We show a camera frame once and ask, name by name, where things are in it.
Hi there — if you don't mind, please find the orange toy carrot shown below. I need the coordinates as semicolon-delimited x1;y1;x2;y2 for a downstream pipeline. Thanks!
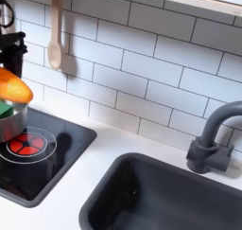
0;66;34;104

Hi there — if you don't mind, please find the wooden spoon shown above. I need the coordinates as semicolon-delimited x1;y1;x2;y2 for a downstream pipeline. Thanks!
46;0;64;71

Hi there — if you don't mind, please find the steel pot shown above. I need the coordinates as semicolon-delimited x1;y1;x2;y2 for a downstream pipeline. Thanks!
0;98;29;144

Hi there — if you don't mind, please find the black toy stove top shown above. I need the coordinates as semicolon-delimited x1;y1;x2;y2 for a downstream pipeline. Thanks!
0;106;97;208

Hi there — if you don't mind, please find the wooden microwave shelf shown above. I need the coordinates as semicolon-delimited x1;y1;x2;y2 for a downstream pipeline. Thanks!
114;0;242;18

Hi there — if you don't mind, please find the dark grey sink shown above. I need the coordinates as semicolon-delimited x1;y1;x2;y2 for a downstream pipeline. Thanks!
78;151;242;230

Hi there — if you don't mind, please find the dark grey tap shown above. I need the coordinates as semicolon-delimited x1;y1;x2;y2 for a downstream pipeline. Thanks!
185;100;242;175

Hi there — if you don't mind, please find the thin black cable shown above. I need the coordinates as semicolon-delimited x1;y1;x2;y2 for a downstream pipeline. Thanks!
0;0;16;29

